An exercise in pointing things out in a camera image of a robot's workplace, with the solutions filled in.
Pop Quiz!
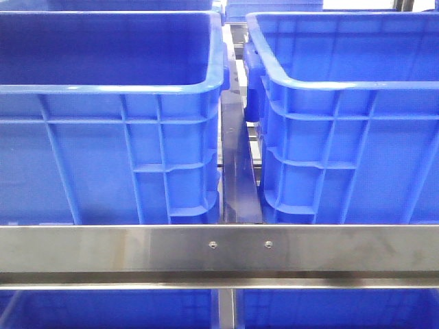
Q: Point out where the steel centre divider bar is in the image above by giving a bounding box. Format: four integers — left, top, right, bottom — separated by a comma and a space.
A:
221, 58, 263, 224

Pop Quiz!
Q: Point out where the large blue crate left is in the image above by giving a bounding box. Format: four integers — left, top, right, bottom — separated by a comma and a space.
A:
1, 11, 228, 226

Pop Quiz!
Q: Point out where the large blue crate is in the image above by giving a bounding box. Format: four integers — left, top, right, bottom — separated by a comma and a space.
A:
244, 12, 438, 225
1, 11, 228, 226

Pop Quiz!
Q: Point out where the large blue crate right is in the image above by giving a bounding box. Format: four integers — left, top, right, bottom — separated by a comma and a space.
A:
244, 12, 438, 225

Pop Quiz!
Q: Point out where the blue crate lower right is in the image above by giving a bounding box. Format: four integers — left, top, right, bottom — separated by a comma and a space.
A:
239, 289, 438, 328

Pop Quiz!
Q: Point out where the blue crate rear right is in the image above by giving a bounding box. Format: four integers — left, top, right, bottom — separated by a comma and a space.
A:
226, 0, 323, 23

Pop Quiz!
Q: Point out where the blue crate rear left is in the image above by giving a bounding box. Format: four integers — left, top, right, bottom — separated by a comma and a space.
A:
1, 0, 223, 13

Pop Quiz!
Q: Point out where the blue crate lower left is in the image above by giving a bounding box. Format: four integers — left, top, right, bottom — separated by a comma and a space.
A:
1, 289, 220, 328

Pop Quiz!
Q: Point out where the steel vertical post below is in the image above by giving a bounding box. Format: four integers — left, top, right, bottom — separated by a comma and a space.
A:
218, 289, 237, 329

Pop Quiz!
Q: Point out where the stainless steel front rail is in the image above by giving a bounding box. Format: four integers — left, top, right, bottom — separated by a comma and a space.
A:
1, 224, 438, 290

